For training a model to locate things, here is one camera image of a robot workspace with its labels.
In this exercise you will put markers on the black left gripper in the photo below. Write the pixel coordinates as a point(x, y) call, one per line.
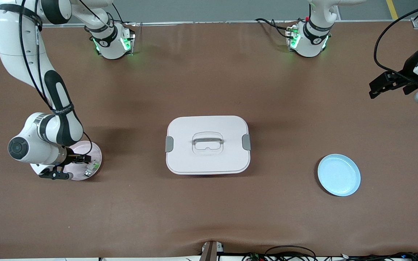
point(409, 66)

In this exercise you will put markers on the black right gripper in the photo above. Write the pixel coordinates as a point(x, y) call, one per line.
point(72, 158)

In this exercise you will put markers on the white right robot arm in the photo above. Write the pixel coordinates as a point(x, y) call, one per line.
point(13, 36)

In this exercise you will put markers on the white lidded storage box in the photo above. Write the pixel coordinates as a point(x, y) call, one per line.
point(209, 159)

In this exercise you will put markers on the pink plate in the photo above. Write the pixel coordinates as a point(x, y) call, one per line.
point(94, 152)

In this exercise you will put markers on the light blue plate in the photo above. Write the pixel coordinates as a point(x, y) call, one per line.
point(339, 175)

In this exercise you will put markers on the green white switch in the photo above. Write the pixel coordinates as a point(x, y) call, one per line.
point(93, 166)

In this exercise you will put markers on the metal table edge rail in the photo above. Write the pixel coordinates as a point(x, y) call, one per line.
point(212, 22)

